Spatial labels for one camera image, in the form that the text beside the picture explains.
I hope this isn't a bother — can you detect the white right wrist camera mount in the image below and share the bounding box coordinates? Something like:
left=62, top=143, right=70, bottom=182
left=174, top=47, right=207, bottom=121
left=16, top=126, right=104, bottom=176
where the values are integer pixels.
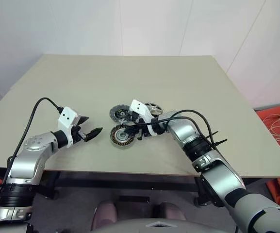
left=129, top=99, right=166, bottom=137

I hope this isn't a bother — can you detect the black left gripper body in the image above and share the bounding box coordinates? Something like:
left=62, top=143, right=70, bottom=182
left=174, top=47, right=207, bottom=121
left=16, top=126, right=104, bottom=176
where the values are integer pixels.
left=71, top=124, right=87, bottom=143

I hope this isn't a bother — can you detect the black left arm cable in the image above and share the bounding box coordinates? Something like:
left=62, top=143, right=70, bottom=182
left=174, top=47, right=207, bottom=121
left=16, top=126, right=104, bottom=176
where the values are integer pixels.
left=0, top=97, right=64, bottom=220

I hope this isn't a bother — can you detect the dark brown rounded shape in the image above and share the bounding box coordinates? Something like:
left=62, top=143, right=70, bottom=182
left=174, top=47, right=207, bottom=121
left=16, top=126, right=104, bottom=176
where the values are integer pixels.
left=92, top=199, right=119, bottom=231
left=151, top=202, right=187, bottom=222

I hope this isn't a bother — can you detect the grey round motor end cap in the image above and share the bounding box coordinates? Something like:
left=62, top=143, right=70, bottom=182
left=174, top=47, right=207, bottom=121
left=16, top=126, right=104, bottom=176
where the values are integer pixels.
left=109, top=103, right=132, bottom=123

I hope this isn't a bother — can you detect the black rotor with silver spokes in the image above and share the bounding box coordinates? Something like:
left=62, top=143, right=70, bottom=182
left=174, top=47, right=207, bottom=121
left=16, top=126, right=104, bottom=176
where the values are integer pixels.
left=144, top=101, right=165, bottom=116

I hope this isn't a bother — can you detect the motor stator with copper windings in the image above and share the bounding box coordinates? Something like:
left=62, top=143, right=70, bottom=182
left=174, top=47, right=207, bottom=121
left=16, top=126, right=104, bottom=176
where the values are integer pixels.
left=109, top=126, right=134, bottom=149

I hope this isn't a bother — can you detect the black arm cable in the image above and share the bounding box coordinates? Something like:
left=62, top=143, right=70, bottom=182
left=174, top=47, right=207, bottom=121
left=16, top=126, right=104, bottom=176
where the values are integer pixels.
left=151, top=116, right=215, bottom=149
left=0, top=97, right=64, bottom=220
left=139, top=109, right=215, bottom=148

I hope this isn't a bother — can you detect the grey robot torso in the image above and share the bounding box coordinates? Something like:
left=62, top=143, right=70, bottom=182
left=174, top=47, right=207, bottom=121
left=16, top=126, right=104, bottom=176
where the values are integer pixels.
left=91, top=217, right=237, bottom=233

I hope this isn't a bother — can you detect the black metal table frame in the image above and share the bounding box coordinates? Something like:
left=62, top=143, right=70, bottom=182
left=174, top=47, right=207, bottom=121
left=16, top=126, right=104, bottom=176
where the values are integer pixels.
left=0, top=166, right=226, bottom=207

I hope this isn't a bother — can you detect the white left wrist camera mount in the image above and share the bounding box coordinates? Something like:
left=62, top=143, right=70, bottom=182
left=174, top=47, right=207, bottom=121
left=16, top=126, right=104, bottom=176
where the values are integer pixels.
left=57, top=106, right=81, bottom=149

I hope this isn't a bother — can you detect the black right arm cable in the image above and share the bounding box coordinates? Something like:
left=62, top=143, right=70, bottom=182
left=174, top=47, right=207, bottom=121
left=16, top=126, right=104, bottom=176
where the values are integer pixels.
left=151, top=116, right=215, bottom=149
left=139, top=109, right=215, bottom=148

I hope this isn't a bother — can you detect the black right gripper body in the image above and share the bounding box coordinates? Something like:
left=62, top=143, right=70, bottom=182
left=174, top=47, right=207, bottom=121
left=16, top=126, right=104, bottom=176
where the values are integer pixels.
left=127, top=111, right=146, bottom=141

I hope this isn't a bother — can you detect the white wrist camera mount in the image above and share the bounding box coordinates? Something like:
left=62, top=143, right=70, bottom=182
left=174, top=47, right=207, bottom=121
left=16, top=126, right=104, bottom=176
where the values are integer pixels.
left=57, top=106, right=81, bottom=149
left=129, top=99, right=166, bottom=137

